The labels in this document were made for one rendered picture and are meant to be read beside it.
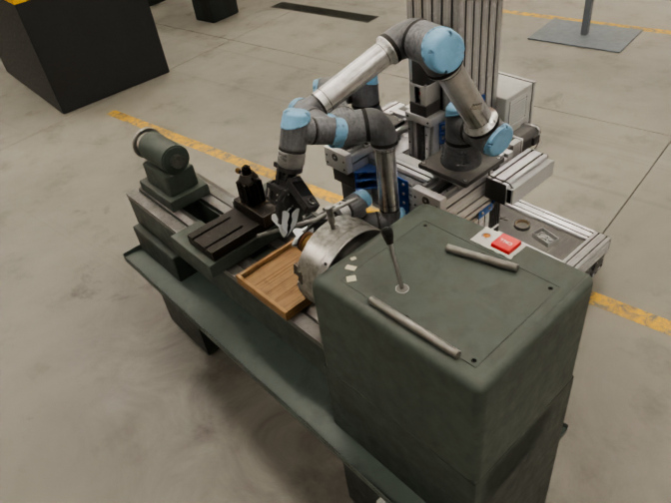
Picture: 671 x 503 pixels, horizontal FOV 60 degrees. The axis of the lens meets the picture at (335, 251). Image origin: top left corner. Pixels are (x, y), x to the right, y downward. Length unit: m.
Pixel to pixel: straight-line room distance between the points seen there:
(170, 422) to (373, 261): 1.69
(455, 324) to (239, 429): 1.65
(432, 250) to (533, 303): 0.32
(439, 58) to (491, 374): 0.86
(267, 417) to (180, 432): 0.41
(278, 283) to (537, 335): 1.05
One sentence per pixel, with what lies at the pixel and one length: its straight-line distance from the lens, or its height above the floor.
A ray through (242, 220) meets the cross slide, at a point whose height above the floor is 0.97.
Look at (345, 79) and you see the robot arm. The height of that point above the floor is 1.63.
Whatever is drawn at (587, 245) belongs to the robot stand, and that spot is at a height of 0.23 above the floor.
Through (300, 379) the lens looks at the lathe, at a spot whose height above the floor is 0.54.
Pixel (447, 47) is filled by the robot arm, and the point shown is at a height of 1.70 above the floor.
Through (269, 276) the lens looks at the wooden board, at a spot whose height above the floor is 0.88.
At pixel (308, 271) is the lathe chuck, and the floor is 1.15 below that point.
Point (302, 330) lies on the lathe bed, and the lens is 2.04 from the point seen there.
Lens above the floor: 2.33
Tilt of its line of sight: 39 degrees down
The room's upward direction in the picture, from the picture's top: 8 degrees counter-clockwise
